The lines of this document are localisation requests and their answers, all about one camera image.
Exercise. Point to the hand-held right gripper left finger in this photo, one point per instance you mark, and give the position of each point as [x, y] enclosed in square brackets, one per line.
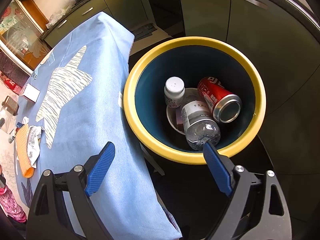
[100, 170]

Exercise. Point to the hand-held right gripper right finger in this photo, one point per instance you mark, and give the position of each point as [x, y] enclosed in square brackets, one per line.
[217, 170]

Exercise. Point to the clear plastic water bottle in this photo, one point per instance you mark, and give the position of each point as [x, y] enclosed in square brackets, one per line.
[197, 120]

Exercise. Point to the red and white paper bowl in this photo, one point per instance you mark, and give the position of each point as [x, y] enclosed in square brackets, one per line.
[172, 118]

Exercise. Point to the white squeeze tube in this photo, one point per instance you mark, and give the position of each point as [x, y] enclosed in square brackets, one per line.
[33, 142]

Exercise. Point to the red drink can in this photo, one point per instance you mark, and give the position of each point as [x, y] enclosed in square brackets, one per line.
[212, 92]

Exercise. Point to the orange foam mesh sleeve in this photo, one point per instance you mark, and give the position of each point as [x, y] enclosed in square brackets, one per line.
[23, 150]

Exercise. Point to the yellow-rimmed dark blue bin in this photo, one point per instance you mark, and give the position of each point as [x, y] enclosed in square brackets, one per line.
[150, 105]

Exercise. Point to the white paper towel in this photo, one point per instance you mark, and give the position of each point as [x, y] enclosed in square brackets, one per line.
[25, 120]

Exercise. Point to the white supplement bottle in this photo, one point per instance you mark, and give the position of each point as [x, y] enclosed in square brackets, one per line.
[174, 90]

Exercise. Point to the red and white carton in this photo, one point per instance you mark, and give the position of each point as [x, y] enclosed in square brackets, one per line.
[31, 91]

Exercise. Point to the blue star-print tablecloth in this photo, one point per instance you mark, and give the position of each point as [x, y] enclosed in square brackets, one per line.
[100, 80]

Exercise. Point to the person's pink patterned clothing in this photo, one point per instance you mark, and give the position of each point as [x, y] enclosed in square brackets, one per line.
[10, 205]

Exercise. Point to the purple checked apron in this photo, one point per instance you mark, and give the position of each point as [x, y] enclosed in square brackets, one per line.
[7, 65]

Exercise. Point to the green base cabinets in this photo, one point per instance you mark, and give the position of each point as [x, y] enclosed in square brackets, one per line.
[250, 30]

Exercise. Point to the clear plastic bag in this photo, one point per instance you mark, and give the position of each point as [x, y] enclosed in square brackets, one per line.
[56, 17]

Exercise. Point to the dark built-in appliance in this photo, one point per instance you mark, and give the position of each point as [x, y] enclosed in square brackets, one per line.
[162, 5]

